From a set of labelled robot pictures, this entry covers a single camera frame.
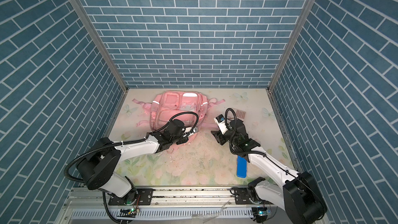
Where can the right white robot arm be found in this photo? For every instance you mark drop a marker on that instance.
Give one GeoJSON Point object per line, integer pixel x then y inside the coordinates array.
{"type": "Point", "coordinates": [296, 193]}

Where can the pink desk calculator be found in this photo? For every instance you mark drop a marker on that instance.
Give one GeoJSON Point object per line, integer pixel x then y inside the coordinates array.
{"type": "Point", "coordinates": [240, 114]}

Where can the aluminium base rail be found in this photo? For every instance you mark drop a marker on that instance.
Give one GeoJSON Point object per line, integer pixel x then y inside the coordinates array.
{"type": "Point", "coordinates": [167, 203]}

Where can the pink student backpack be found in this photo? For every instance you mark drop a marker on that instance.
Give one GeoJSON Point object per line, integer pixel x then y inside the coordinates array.
{"type": "Point", "coordinates": [188, 106]}

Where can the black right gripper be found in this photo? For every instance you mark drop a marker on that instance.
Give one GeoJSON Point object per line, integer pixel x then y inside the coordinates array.
{"type": "Point", "coordinates": [218, 136]}

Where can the blue pencil case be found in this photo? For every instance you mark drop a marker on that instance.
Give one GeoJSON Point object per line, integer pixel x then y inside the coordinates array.
{"type": "Point", "coordinates": [241, 171]}

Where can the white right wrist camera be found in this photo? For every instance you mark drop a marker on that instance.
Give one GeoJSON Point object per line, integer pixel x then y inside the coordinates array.
{"type": "Point", "coordinates": [221, 123]}

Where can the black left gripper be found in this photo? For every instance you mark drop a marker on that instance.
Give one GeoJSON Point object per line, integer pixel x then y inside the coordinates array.
{"type": "Point", "coordinates": [183, 140]}

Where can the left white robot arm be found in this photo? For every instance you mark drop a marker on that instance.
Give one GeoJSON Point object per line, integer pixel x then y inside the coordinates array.
{"type": "Point", "coordinates": [98, 167]}

